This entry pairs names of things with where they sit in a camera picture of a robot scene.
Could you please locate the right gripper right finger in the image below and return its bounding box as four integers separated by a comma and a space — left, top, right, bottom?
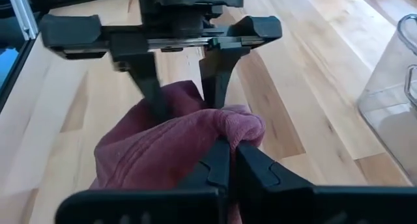
235, 141, 316, 224

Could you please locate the silver metal bracket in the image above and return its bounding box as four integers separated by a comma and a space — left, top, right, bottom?
6, 0, 39, 41

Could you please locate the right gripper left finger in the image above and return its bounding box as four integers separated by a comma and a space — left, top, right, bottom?
177, 139, 232, 224

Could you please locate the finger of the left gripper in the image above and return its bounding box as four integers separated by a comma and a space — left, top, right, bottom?
198, 37, 252, 110
110, 31, 172, 122

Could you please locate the maroon baseball cap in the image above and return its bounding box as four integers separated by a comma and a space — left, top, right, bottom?
89, 79, 266, 224

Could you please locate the clear plastic bin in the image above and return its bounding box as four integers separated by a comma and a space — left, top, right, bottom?
356, 14, 417, 186

